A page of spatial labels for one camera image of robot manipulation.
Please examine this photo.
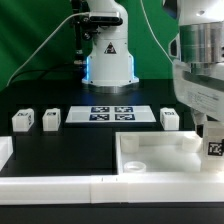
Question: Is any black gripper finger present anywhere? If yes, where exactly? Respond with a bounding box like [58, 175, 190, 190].
[191, 111, 208, 138]

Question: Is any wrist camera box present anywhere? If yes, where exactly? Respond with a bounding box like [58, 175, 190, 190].
[168, 34, 181, 60]

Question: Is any black cable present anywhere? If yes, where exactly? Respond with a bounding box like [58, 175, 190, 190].
[19, 64, 84, 81]

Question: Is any white U-shaped fence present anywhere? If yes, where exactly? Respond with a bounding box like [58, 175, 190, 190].
[0, 133, 224, 205]

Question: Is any white marker sheet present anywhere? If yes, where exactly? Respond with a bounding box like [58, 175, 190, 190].
[66, 106, 156, 123]

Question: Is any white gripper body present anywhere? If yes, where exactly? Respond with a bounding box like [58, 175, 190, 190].
[173, 60, 224, 122]

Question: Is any white cable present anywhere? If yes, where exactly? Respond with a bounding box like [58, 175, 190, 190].
[6, 12, 92, 87]

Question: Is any white square table top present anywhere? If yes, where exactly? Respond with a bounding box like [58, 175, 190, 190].
[116, 131, 224, 174]

